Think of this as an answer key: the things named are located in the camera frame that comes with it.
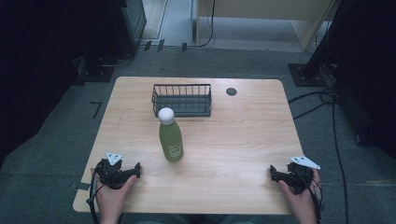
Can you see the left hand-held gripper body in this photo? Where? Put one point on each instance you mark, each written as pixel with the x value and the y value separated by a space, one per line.
pixel 110 174

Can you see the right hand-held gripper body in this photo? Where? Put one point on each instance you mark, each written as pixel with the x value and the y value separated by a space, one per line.
pixel 299 179

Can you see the person's right hand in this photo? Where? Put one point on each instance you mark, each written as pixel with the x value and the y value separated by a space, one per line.
pixel 302 202

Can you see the person's left hand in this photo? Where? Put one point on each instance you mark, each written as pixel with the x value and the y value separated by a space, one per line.
pixel 110 199

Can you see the dark tape strip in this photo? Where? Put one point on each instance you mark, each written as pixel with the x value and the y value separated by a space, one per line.
pixel 81 186

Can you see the green bottle with white cap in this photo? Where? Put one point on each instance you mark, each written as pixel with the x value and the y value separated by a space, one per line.
pixel 170 140

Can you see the round grey table grommet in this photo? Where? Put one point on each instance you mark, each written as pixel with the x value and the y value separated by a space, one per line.
pixel 231 91

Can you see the dark stand base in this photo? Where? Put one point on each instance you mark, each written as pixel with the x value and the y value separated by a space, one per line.
pixel 96 73

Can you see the dark equipment rack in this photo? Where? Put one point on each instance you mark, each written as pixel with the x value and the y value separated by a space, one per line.
pixel 370 77

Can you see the small black floor tape strip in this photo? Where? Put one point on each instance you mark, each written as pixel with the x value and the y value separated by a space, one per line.
pixel 160 45
pixel 184 47
pixel 147 45

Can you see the black stand pole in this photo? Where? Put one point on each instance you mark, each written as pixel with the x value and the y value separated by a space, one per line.
pixel 320 46

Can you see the dark curtain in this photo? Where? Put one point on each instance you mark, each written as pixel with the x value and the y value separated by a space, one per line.
pixel 37 62

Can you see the black cabinet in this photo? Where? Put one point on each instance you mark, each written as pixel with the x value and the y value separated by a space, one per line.
pixel 130 21

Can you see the light wooden furniture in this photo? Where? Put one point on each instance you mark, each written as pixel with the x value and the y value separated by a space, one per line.
pixel 264 9

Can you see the black metal stand base plate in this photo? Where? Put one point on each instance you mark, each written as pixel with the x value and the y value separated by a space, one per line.
pixel 299 79

